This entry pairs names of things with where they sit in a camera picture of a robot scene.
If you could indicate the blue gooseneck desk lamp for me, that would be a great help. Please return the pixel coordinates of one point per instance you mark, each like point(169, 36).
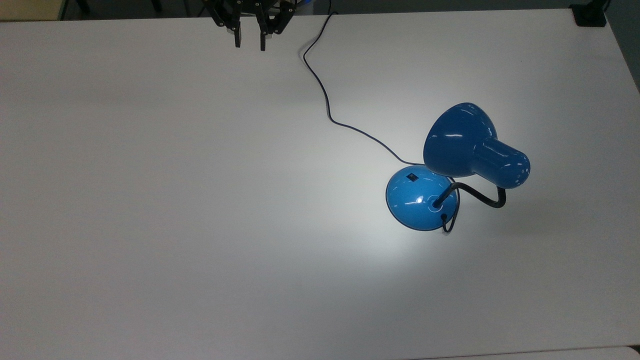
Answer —
point(450, 145)

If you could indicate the black stand leg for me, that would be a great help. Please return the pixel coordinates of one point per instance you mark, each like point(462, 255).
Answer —
point(156, 4)
point(82, 5)

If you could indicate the beige board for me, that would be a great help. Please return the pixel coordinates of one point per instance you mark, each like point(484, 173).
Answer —
point(30, 9)

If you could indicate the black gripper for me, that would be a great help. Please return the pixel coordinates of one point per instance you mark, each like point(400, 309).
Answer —
point(250, 7)

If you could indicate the black clamp block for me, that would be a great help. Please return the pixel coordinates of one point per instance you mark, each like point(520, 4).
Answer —
point(590, 15)

